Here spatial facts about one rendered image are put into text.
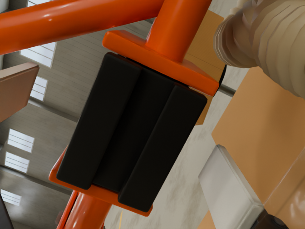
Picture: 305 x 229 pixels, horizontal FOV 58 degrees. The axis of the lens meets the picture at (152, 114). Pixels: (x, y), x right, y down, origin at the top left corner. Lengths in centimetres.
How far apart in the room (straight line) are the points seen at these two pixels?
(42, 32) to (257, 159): 22
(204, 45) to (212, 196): 140
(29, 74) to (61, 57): 1009
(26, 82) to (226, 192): 13
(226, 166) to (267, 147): 11
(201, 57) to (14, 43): 138
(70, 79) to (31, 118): 293
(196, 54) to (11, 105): 139
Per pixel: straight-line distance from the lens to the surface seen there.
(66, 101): 1125
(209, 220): 123
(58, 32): 17
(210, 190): 18
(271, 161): 27
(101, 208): 18
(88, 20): 16
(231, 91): 176
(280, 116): 29
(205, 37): 157
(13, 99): 17
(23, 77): 17
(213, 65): 154
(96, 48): 963
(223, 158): 18
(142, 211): 16
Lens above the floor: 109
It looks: 8 degrees down
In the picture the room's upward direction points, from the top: 66 degrees counter-clockwise
